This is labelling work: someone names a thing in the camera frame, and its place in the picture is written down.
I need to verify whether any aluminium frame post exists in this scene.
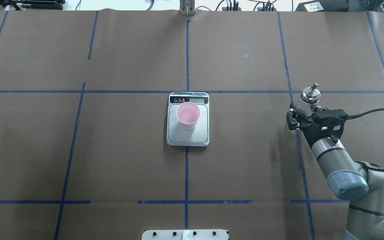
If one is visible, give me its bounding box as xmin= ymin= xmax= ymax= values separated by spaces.
xmin=179 ymin=0 xmax=196 ymax=16

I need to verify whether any pink plastic cup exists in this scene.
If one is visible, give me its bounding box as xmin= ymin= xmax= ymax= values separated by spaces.
xmin=176 ymin=102 xmax=201 ymax=130

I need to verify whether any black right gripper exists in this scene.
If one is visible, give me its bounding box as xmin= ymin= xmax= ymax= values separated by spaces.
xmin=286 ymin=102 xmax=348 ymax=148

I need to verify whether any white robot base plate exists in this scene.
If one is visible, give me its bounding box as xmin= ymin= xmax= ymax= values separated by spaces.
xmin=141 ymin=229 xmax=230 ymax=240

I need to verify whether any clear glass sauce bottle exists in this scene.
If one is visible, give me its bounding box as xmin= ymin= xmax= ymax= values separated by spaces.
xmin=295 ymin=83 xmax=321 ymax=116

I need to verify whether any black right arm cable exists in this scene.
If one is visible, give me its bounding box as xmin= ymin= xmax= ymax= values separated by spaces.
xmin=347 ymin=108 xmax=384 ymax=172

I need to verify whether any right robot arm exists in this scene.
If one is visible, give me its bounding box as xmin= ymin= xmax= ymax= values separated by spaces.
xmin=286 ymin=102 xmax=384 ymax=240

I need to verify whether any silver digital kitchen scale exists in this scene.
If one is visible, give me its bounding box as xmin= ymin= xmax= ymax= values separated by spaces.
xmin=166 ymin=92 xmax=210 ymax=146

